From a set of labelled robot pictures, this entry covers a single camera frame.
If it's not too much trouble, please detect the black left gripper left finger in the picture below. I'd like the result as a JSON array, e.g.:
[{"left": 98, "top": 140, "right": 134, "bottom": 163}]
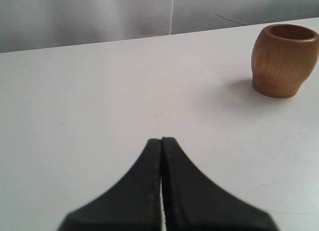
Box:
[{"left": 58, "top": 139, "right": 162, "bottom": 231}]

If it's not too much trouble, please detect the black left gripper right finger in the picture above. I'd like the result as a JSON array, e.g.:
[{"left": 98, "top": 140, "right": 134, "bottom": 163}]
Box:
[{"left": 161, "top": 137, "right": 279, "bottom": 231}]

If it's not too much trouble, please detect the wooden mortar cup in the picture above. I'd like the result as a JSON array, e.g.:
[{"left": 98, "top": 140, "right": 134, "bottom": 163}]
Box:
[{"left": 251, "top": 24, "right": 319, "bottom": 99}]

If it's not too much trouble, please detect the white curtain backdrop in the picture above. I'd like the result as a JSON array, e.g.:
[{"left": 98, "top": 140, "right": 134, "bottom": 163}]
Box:
[{"left": 0, "top": 0, "right": 319, "bottom": 52}]

